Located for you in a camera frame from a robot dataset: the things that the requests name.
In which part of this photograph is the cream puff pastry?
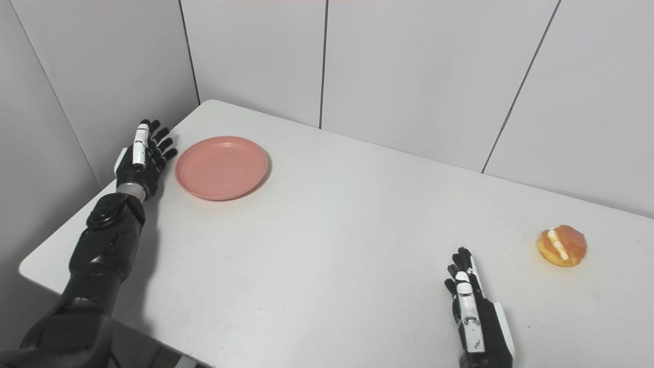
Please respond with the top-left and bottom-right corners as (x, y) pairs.
(536, 225), (588, 267)

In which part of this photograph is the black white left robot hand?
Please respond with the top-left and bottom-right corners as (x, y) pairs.
(114, 119), (178, 201)

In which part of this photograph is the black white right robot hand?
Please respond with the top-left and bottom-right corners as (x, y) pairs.
(444, 247), (516, 368)

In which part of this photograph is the pink round plate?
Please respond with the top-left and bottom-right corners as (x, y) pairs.
(175, 136), (269, 201)

